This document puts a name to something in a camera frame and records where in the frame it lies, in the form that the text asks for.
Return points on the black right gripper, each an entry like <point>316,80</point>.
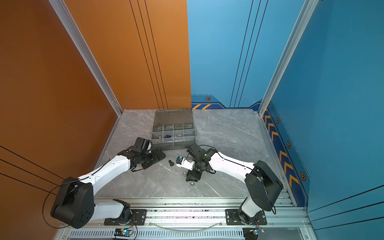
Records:
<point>193,177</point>

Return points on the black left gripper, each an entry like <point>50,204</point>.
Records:
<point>156,158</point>

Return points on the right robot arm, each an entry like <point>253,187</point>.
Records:
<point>263,185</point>

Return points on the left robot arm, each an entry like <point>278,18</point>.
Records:
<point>75,203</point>

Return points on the grey plastic organizer box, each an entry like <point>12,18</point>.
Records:
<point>173,129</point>

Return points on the circuit board right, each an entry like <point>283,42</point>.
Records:
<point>252,233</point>

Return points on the green circuit board left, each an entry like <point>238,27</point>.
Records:
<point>123,234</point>

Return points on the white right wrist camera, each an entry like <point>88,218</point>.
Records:
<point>184,162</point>

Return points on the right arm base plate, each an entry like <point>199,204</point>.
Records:
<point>235,217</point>

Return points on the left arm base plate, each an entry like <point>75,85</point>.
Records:
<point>136,217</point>

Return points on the aluminium front rail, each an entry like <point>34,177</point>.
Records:
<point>205,218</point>

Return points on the aluminium right table edge rail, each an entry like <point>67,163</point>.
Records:
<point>274,158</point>

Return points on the aluminium left corner post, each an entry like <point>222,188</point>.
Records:
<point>76,36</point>

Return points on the aluminium corner post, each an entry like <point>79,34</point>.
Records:
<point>76,36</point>
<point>295,36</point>

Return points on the aluminium right corner post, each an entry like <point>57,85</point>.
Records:
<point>295,36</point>

